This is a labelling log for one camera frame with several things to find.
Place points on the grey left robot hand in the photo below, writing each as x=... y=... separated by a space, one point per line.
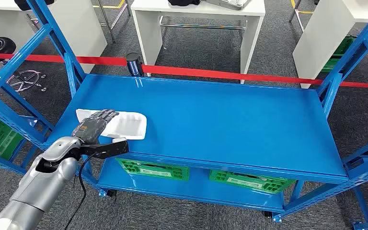
x=90 y=128

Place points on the white plastic body part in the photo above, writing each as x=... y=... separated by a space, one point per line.
x=127 y=127

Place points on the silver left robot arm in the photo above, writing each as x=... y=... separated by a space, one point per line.
x=44 y=181

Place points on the white table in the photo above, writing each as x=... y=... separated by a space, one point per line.
x=76 y=28
x=323 y=41
x=187 y=9

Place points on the black item on table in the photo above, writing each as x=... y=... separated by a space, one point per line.
x=22 y=3

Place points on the chrome crossbar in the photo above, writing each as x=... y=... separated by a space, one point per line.
x=203 y=26

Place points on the red barrier tape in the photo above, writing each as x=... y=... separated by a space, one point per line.
x=234 y=75

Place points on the black bag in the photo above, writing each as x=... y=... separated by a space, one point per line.
x=184 y=2

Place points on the silver case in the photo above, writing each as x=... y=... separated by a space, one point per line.
x=228 y=2

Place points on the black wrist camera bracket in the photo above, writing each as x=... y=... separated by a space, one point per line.
x=90 y=149

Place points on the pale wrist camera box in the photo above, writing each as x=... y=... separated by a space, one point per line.
x=119 y=149

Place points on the black barrier post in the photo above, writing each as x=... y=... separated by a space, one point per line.
x=134 y=65

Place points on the steel table frame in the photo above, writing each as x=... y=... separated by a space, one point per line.
x=105 y=20
x=300 y=20

